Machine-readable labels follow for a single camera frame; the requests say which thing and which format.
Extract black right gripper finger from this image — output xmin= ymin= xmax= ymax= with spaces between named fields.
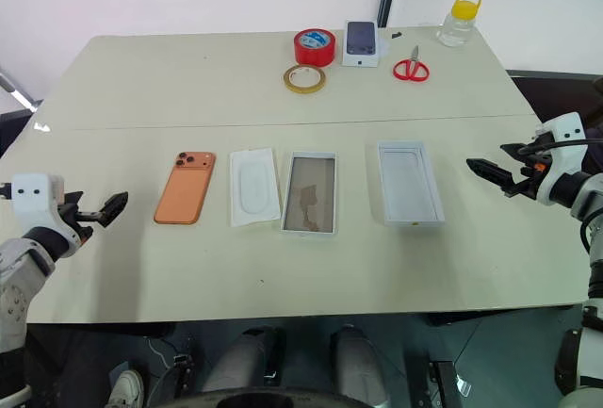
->
xmin=499 ymin=142 xmax=536 ymax=158
xmin=465 ymin=157 xmax=515 ymax=188

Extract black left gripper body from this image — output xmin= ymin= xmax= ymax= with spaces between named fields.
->
xmin=56 ymin=203 xmax=104 ymax=245

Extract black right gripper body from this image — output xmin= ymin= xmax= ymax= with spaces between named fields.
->
xmin=501 ymin=151 xmax=552 ymax=200

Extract orange smartphone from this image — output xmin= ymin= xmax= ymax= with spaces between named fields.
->
xmin=154 ymin=151 xmax=218 ymax=226

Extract white phone box lid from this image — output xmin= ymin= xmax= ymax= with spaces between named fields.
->
xmin=377 ymin=139 xmax=447 ymax=227

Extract white paper insert tray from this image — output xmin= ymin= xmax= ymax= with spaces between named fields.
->
xmin=229 ymin=146 xmax=283 ymax=228

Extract white phone box base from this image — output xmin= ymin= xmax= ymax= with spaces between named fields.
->
xmin=280 ymin=150 xmax=339 ymax=238

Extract grey metal bar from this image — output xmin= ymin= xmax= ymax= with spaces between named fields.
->
xmin=0 ymin=66 xmax=43 ymax=112

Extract clear jar with yellow lid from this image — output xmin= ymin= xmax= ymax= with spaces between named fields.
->
xmin=435 ymin=0 xmax=483 ymax=48

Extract white sneaker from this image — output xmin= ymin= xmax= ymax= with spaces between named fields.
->
xmin=107 ymin=368 xmax=145 ymax=408

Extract black table leg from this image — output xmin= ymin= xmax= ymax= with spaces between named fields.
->
xmin=171 ymin=353 xmax=197 ymax=408
xmin=427 ymin=359 xmax=465 ymax=408

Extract grey left robot leg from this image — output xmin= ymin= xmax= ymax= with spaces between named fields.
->
xmin=202 ymin=325 xmax=286 ymax=395

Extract grey robot leg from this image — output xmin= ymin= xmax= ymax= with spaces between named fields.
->
xmin=202 ymin=325 xmax=286 ymax=395
xmin=329 ymin=324 xmax=390 ymax=404

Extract yellow tape roll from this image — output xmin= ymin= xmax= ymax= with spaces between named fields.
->
xmin=283 ymin=63 xmax=327 ymax=96

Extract red tape roll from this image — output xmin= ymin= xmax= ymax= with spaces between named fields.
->
xmin=293 ymin=27 xmax=336 ymax=68

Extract grey right robot leg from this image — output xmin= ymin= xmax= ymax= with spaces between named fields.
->
xmin=329 ymin=324 xmax=390 ymax=404

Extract dark rounded robot torso rim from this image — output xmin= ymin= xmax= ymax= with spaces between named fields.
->
xmin=159 ymin=386 xmax=378 ymax=408

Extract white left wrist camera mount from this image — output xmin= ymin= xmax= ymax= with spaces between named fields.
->
xmin=9 ymin=171 xmax=82 ymax=258

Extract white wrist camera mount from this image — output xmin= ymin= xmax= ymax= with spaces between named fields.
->
xmin=9 ymin=171 xmax=82 ymax=258
xmin=532 ymin=113 xmax=588 ymax=206

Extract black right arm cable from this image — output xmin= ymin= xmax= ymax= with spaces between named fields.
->
xmin=515 ymin=139 xmax=603 ymax=155

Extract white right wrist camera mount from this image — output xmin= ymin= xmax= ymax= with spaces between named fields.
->
xmin=532 ymin=113 xmax=588 ymax=206

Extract red handled scissors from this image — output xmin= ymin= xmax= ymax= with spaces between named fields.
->
xmin=392 ymin=44 xmax=432 ymax=83

